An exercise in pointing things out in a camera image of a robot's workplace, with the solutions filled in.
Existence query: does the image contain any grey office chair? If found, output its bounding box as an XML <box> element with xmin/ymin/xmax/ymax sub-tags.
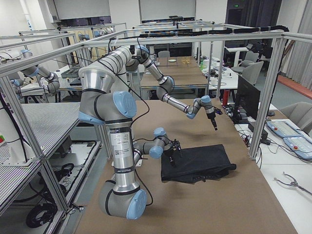
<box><xmin>242</xmin><ymin>61</ymin><xmax>264</xmax><ymax>85</ymax></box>

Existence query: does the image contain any grabber reacher tool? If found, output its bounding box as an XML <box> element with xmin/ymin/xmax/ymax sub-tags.
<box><xmin>273</xmin><ymin>172</ymin><xmax>312</xmax><ymax>195</ymax></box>

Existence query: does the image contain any aluminium frame post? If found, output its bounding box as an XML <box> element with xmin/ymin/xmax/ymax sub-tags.
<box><xmin>249</xmin><ymin>37</ymin><xmax>286</xmax><ymax>160</ymax></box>

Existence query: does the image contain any black graphic t-shirt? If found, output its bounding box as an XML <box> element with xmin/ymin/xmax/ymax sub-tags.
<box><xmin>161</xmin><ymin>144</ymin><xmax>236</xmax><ymax>183</ymax></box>

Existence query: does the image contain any black flat box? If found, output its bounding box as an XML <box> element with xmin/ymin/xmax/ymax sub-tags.
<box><xmin>248</xmin><ymin>121</ymin><xmax>269</xmax><ymax>143</ymax></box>

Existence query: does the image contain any black Huawei monitor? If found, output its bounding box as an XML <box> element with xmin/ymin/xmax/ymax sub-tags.
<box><xmin>233</xmin><ymin>76</ymin><xmax>260</xmax><ymax>124</ymax></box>

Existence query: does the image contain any teach pendant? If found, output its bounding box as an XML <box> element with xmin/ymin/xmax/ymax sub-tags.
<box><xmin>283</xmin><ymin>136</ymin><xmax>312</xmax><ymax>160</ymax></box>
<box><xmin>266</xmin><ymin>121</ymin><xmax>303</xmax><ymax>138</ymax></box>

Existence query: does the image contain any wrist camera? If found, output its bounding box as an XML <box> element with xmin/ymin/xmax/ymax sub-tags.
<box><xmin>214</xmin><ymin>109</ymin><xmax>223</xmax><ymax>115</ymax></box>
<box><xmin>171</xmin><ymin>139</ymin><xmax>182</xmax><ymax>157</ymax></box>

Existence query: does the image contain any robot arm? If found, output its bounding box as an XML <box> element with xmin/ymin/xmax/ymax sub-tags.
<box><xmin>93</xmin><ymin>45</ymin><xmax>217</xmax><ymax>130</ymax></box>
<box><xmin>78</xmin><ymin>66</ymin><xmax>173</xmax><ymax>219</ymax></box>

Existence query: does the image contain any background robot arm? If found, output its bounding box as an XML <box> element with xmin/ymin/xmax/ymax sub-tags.
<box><xmin>10</xmin><ymin>66</ymin><xmax>60</xmax><ymax>97</ymax></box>

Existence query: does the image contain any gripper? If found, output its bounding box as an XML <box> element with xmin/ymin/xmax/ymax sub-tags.
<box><xmin>164</xmin><ymin>147</ymin><xmax>176</xmax><ymax>167</ymax></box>
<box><xmin>206</xmin><ymin>109</ymin><xmax>218</xmax><ymax>131</ymax></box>

